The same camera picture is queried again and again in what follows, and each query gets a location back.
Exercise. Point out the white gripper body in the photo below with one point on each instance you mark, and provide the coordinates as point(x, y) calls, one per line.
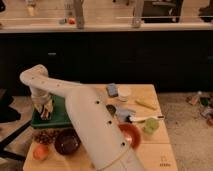
point(43, 103)

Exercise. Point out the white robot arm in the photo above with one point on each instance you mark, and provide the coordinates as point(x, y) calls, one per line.
point(101, 137)

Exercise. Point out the green plastic tray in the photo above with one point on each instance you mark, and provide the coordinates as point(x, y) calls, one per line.
point(58, 119)

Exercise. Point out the bunch of dark grapes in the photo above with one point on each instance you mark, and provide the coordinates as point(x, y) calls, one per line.
point(45, 137)

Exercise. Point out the dark brown bowl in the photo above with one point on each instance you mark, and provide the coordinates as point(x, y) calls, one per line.
point(67, 142)

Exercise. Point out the orange fruit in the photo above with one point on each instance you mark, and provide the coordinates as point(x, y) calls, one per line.
point(41, 152)

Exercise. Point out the blue sponge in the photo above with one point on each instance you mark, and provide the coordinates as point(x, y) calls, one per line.
point(112, 90)

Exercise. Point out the grey blue cloth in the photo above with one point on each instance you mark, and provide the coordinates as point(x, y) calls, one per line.
point(122, 114)

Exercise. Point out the red object on counter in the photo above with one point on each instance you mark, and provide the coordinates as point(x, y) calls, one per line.
point(71, 21)

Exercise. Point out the red bowl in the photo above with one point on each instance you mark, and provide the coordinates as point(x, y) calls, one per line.
point(131, 134)

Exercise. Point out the green apple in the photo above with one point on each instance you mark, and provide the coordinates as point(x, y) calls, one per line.
point(151, 125)

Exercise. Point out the clutter pile on floor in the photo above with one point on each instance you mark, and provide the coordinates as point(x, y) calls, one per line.
point(205, 103)

